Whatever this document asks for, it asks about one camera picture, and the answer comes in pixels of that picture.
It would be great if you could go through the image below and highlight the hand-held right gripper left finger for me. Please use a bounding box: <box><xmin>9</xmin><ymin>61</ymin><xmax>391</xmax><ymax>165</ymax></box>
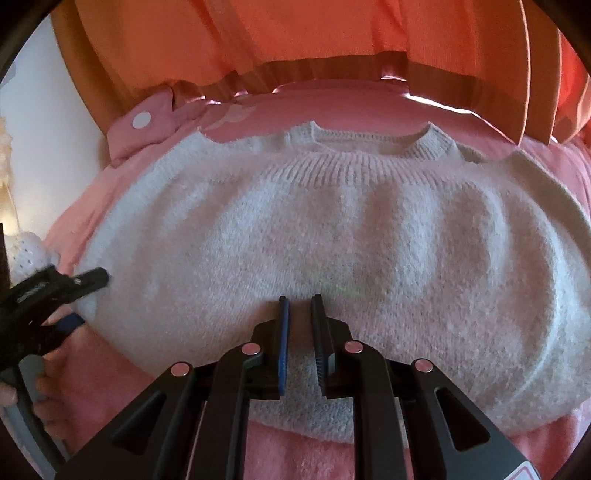
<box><xmin>55</xmin><ymin>295</ymin><xmax>291</xmax><ymax>480</ymax></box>

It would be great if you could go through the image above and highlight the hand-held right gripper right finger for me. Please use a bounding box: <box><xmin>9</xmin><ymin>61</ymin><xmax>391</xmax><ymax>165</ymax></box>
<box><xmin>310</xmin><ymin>294</ymin><xmax>529</xmax><ymax>480</ymax></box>

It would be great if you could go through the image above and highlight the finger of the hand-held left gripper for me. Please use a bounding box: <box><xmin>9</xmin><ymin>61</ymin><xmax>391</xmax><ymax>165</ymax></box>
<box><xmin>42</xmin><ymin>312</ymin><xmax>87</xmax><ymax>357</ymax></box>
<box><xmin>46</xmin><ymin>268</ymin><xmax>110</xmax><ymax>297</ymax></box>

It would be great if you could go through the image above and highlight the white sweater with black hearts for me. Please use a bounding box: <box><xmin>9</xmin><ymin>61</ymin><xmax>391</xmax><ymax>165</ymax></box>
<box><xmin>76</xmin><ymin>121</ymin><xmax>591</xmax><ymax>446</ymax></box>

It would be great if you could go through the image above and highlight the person's left hand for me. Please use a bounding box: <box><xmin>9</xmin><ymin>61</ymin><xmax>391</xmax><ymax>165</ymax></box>
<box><xmin>0</xmin><ymin>351</ymin><xmax>81</xmax><ymax>446</ymax></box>

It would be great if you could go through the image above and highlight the white dotted fabric piece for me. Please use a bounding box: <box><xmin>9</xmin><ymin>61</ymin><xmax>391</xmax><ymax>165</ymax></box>
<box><xmin>7</xmin><ymin>231</ymin><xmax>52</xmax><ymax>283</ymax></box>

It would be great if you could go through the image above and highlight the pink fleece blanket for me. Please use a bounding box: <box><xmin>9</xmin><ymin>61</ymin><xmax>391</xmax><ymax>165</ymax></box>
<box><xmin>44</xmin><ymin>78</ymin><xmax>591</xmax><ymax>480</ymax></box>

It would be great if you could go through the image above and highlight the pink polka dot pillow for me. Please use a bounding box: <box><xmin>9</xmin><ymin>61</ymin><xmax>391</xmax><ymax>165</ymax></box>
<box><xmin>106</xmin><ymin>87</ymin><xmax>206</xmax><ymax>163</ymax></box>

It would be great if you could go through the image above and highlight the orange garment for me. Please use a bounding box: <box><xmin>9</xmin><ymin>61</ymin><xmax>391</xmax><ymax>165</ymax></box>
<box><xmin>51</xmin><ymin>0</ymin><xmax>591</xmax><ymax>145</ymax></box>

